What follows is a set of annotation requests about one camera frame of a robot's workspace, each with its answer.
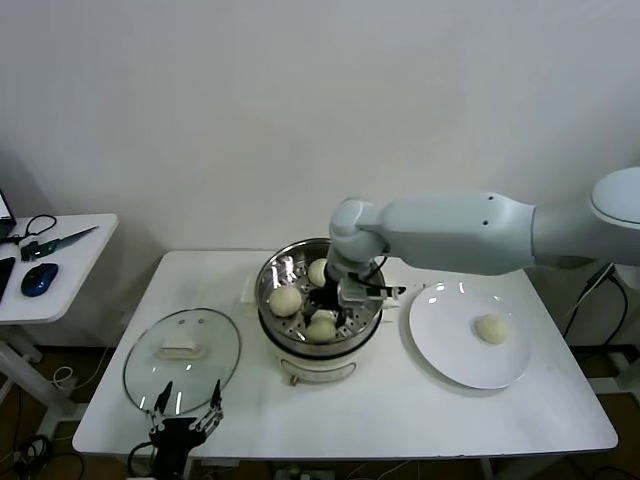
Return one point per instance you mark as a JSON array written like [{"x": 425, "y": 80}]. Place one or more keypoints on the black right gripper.
[{"x": 330, "y": 295}]

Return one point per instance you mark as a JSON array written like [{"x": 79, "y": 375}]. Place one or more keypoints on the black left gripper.
[{"x": 175, "y": 432}]

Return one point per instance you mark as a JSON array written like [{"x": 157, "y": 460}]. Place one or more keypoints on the white steamed baozi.
[
  {"x": 316, "y": 272},
  {"x": 320, "y": 332},
  {"x": 285, "y": 301},
  {"x": 492, "y": 328}
]

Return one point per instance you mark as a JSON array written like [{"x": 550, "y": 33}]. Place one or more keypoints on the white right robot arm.
[{"x": 450, "y": 230}]

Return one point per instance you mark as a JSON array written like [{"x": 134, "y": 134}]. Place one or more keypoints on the stainless steel steamer basket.
[{"x": 280, "y": 270}]

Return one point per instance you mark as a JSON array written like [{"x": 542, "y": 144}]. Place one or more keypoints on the white electric cooker pot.
[{"x": 320, "y": 367}]

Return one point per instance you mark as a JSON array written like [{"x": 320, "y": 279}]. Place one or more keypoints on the power strip under table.
[{"x": 295, "y": 472}]

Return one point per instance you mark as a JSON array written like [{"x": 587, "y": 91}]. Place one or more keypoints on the white round plate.
[{"x": 450, "y": 340}]

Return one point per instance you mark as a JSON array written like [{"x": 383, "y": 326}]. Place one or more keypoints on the white side table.
[{"x": 75, "y": 280}]

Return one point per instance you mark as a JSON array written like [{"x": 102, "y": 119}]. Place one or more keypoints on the blue computer mouse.
[{"x": 40, "y": 279}]

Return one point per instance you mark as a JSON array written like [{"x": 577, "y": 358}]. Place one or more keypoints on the black phone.
[{"x": 5, "y": 277}]

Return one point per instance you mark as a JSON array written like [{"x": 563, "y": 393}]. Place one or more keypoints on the laptop computer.
[{"x": 4, "y": 210}]

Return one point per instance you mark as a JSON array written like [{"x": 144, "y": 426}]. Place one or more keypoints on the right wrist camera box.
[{"x": 352, "y": 292}]

